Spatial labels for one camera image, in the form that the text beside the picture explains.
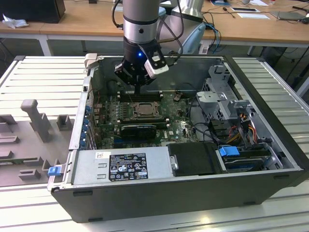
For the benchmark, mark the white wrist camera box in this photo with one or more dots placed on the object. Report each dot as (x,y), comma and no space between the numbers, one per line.
(157,70)

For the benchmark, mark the blue paper sheet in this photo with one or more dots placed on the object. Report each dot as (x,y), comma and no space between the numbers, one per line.
(219,3)

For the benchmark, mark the green motherboard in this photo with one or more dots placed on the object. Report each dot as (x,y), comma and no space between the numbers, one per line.
(178,125)

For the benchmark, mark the white paper sheet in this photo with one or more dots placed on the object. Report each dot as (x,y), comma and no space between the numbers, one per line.
(253,16)

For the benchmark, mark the white flat phone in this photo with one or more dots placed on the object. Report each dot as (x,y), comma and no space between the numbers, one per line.
(245,9)

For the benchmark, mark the silver disk bay cage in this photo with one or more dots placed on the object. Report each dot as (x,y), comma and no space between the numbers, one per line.
(212,96)

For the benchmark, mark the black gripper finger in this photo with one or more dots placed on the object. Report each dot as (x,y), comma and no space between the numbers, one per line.
(122,72)
(147,82)

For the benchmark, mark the black monitor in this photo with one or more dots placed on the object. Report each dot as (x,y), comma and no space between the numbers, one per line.
(31,9)

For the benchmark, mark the black RAM slot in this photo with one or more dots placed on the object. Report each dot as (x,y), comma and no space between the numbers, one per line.
(149,97)
(149,94)
(144,117)
(149,91)
(144,121)

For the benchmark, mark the coin cell battery holder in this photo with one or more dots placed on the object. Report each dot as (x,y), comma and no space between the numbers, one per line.
(177,97)

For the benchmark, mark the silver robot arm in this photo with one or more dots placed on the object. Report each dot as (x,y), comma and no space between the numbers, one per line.
(138,21)

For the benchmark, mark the black graphics card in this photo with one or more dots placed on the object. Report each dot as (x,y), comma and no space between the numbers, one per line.
(137,131)

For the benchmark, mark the grey parts rack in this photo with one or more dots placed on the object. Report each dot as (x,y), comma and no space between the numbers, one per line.
(29,135)

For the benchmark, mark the black drive bay box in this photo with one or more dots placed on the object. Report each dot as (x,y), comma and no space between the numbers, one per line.
(193,159)

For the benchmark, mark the black open PC case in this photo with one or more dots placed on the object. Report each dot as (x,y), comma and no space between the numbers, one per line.
(144,200)

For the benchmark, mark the blue case latch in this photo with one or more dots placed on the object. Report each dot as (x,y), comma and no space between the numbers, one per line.
(54,171)

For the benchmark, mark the blue expansion slot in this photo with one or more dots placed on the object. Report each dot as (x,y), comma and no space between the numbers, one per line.
(125,140)

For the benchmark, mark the grey power supply unit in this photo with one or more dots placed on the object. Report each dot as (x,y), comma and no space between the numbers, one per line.
(84,169)

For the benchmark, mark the green RAM stick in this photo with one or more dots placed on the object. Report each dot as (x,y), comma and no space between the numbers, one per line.
(161,125)

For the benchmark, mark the hard disk drive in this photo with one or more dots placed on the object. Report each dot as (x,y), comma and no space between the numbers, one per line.
(241,163)

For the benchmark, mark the thin metal locking lever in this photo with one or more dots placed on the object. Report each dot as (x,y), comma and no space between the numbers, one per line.
(131,100)

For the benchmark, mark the crumpled white paper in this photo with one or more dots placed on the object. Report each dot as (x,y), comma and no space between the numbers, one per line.
(14,21)

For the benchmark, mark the wooden desk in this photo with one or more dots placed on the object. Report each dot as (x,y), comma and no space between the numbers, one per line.
(84,17)

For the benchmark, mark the blue disk carrier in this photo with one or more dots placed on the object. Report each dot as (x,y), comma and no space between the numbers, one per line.
(228,152)

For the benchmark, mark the metal CPU socket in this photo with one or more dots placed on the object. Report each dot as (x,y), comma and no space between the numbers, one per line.
(131,113)

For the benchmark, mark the grey laptop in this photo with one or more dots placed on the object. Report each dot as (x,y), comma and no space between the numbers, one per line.
(287,15)

